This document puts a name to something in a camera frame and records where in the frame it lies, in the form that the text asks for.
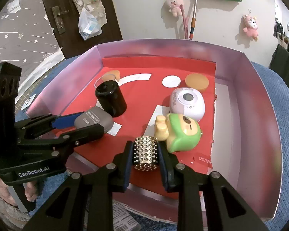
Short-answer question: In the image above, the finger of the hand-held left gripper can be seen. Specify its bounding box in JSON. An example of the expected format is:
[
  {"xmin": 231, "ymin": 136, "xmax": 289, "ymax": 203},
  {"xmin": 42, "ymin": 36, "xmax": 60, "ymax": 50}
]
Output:
[
  {"xmin": 14, "ymin": 111, "xmax": 85, "ymax": 140},
  {"xmin": 17, "ymin": 124, "xmax": 105, "ymax": 155}
]

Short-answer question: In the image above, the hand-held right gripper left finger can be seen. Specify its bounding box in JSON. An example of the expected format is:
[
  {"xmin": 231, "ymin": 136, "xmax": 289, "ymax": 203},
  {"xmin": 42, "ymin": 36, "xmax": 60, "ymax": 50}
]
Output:
[{"xmin": 30, "ymin": 141, "xmax": 135, "ymax": 231}]

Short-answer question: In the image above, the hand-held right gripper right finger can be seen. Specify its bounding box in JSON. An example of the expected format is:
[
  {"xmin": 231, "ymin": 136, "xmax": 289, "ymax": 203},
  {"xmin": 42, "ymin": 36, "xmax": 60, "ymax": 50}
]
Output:
[{"xmin": 158, "ymin": 141, "xmax": 269, "ymax": 231}]

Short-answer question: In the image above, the grey eyeshadow case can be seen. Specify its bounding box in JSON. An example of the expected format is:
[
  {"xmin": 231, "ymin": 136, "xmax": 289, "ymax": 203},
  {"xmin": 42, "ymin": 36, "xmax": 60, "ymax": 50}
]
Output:
[{"xmin": 74, "ymin": 107, "xmax": 114, "ymax": 134}]

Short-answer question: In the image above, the silver studded cylinder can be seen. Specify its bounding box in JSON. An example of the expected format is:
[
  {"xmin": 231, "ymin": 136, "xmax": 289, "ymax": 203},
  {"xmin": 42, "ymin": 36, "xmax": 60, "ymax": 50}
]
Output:
[{"xmin": 132, "ymin": 136, "xmax": 158, "ymax": 172}]

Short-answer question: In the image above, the green bear toy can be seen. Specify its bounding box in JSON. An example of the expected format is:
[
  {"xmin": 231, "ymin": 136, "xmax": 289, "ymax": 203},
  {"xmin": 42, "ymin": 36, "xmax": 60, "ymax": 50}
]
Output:
[{"xmin": 154, "ymin": 113, "xmax": 203, "ymax": 153}]

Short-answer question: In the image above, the black cylindrical jar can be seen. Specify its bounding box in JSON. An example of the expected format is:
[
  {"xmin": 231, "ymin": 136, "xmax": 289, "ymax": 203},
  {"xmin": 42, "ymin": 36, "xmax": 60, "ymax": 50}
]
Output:
[{"xmin": 95, "ymin": 80, "xmax": 128, "ymax": 118}]

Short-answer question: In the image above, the clear plastic cup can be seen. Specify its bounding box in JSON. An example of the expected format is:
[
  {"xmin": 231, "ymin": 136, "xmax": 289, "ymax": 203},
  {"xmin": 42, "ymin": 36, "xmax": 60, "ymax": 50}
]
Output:
[{"xmin": 94, "ymin": 73, "xmax": 117, "ymax": 89}]

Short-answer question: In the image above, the lilac cardboard box red inside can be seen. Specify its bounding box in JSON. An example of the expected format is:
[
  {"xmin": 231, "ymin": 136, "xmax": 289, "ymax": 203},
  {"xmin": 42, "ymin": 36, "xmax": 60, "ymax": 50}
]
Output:
[{"xmin": 26, "ymin": 38, "xmax": 280, "ymax": 224}]

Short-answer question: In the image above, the pale pink round device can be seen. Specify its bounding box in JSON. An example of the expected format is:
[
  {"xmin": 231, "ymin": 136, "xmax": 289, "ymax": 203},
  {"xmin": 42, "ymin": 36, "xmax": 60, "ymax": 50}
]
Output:
[{"xmin": 170, "ymin": 87, "xmax": 206, "ymax": 122}]

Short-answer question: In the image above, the person's left forearm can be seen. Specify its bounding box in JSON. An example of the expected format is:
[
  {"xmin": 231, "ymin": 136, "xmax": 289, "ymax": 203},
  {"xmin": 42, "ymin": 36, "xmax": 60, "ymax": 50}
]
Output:
[{"xmin": 0, "ymin": 176, "xmax": 30, "ymax": 229}]

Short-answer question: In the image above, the person's left hand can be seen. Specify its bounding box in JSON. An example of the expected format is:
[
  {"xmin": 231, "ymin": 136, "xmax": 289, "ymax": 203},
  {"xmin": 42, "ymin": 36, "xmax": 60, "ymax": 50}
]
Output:
[{"xmin": 24, "ymin": 180, "xmax": 44, "ymax": 202}]

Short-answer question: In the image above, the white barcode packet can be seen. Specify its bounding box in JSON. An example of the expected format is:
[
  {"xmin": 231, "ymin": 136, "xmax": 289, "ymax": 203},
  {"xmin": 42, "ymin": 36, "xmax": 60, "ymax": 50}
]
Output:
[{"xmin": 112, "ymin": 202, "xmax": 141, "ymax": 231}]

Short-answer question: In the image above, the dark wooden door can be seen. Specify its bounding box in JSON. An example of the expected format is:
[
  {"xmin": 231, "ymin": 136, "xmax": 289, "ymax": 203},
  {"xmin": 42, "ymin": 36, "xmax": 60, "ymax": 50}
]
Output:
[{"xmin": 39, "ymin": 0, "xmax": 123, "ymax": 59}]

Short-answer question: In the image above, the grey starry curtain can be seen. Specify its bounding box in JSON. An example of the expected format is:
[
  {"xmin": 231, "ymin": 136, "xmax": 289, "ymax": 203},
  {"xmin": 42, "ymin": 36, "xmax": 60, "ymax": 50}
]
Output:
[{"xmin": 0, "ymin": 0, "xmax": 63, "ymax": 82}]

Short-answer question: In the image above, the orange plastic cap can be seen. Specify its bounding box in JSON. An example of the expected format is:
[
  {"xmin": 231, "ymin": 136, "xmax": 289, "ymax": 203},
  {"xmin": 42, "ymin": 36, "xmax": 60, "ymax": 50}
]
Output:
[{"xmin": 185, "ymin": 73, "xmax": 210, "ymax": 92}]

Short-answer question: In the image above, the clear plastic bag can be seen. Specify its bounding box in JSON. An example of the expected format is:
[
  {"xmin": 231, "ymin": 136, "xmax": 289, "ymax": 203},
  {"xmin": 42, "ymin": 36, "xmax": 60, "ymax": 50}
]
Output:
[{"xmin": 78, "ymin": 7, "xmax": 103, "ymax": 41}]

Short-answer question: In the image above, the pink pen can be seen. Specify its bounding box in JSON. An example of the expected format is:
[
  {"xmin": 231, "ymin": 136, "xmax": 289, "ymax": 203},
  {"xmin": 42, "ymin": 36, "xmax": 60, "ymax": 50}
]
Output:
[{"xmin": 179, "ymin": 4, "xmax": 189, "ymax": 39}]

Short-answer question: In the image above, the pale pink plush bear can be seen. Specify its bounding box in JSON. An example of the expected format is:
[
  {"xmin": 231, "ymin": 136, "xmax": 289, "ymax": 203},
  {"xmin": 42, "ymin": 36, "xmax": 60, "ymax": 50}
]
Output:
[{"xmin": 165, "ymin": 0, "xmax": 185, "ymax": 18}]

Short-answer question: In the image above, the paintbrush with orange grip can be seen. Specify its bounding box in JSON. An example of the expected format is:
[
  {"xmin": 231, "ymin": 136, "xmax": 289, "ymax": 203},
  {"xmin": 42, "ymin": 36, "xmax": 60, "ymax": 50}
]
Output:
[{"xmin": 188, "ymin": 0, "xmax": 200, "ymax": 40}]

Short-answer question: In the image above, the dark cloth covered table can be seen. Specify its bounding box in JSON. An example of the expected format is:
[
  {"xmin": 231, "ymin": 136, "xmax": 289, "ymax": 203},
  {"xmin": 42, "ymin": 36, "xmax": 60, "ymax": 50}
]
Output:
[{"xmin": 269, "ymin": 44, "xmax": 289, "ymax": 82}]

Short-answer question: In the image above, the bright pink plush toy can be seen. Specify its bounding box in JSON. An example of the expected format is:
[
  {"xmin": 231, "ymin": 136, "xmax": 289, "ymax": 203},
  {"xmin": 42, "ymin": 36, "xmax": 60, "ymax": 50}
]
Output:
[{"xmin": 242, "ymin": 14, "xmax": 259, "ymax": 41}]

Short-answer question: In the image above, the row of cosmetic bottles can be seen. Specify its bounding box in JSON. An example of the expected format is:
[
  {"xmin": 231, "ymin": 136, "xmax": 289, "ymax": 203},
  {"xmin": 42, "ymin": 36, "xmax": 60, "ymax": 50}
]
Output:
[{"xmin": 275, "ymin": 17, "xmax": 289, "ymax": 58}]

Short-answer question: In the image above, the metal door handle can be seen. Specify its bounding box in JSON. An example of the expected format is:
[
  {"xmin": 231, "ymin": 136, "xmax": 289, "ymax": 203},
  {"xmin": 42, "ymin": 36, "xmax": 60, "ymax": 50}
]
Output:
[{"xmin": 52, "ymin": 6, "xmax": 70, "ymax": 34}]

